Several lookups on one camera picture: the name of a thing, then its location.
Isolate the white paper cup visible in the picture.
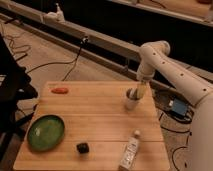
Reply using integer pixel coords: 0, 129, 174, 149
125, 88, 139, 110

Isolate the white object on rail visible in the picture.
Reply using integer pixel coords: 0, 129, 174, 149
45, 4, 65, 22

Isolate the black eraser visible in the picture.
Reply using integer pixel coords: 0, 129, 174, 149
77, 142, 89, 154

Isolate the orange carrot toy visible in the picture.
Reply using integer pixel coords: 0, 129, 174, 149
51, 87, 69, 94

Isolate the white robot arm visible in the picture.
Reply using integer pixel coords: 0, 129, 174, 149
137, 41, 213, 171

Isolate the black floor cable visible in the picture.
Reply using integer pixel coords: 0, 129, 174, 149
25, 37, 90, 82

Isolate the black chair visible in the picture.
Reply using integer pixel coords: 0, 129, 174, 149
0, 34, 38, 162

